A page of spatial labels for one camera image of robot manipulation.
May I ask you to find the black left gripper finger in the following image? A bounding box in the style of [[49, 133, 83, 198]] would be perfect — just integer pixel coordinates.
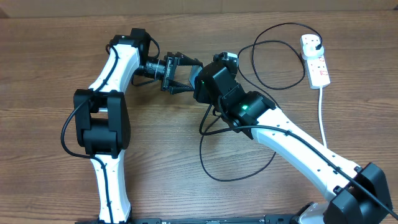
[[175, 52, 203, 67], [169, 80, 194, 95]]

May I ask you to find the Samsung Galaxy smartphone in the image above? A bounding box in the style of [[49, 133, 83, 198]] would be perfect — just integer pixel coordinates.
[[188, 65, 203, 88]]

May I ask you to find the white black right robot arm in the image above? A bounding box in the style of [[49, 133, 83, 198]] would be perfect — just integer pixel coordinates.
[[189, 52, 397, 223]]

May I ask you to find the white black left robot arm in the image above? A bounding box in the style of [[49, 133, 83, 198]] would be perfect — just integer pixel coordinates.
[[71, 28, 203, 223]]

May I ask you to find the white USB charger plug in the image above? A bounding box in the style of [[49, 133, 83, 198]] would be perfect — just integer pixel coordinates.
[[302, 44, 325, 60]]

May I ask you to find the white power strip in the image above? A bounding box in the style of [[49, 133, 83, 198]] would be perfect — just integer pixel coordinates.
[[300, 34, 330, 89]]

